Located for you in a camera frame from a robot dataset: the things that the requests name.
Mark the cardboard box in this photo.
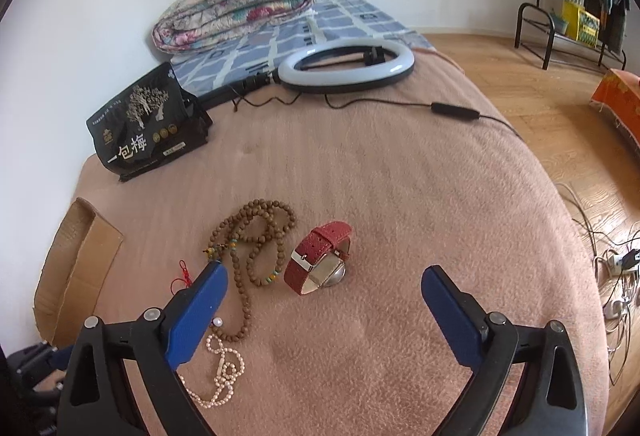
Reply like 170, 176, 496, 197
32, 197, 125, 347

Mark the white ring light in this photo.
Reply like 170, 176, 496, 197
277, 38, 416, 93

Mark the white pearl necklace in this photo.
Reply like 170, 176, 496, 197
177, 316, 247, 409

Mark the folded floral quilt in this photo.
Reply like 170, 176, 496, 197
152, 0, 318, 53

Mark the orange patterned box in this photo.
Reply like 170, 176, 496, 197
590, 68, 640, 144

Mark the blue checked bed sheet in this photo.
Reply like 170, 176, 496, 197
170, 0, 431, 97

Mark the white power strip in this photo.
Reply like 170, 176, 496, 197
592, 248, 640, 277

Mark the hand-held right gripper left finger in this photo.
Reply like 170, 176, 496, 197
57, 260, 231, 436

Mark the wooden bead necklace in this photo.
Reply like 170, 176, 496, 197
202, 199, 297, 339

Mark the black printed bag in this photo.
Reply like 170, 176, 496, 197
86, 62, 213, 182

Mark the tangle of floor cables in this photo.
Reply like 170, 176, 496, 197
555, 183, 640, 387

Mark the pink blanket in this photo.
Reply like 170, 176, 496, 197
75, 48, 608, 436

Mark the black ring light cable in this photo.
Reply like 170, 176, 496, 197
232, 93, 523, 139

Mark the black ring light stand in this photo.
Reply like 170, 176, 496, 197
192, 71, 281, 109

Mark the yellow box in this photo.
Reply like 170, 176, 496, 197
562, 0, 601, 48

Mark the brown bangle bracelet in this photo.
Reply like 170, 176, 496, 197
283, 222, 353, 297

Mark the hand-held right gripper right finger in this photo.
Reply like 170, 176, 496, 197
421, 265, 588, 436

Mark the black inline cable remote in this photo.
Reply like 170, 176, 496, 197
431, 102, 482, 121

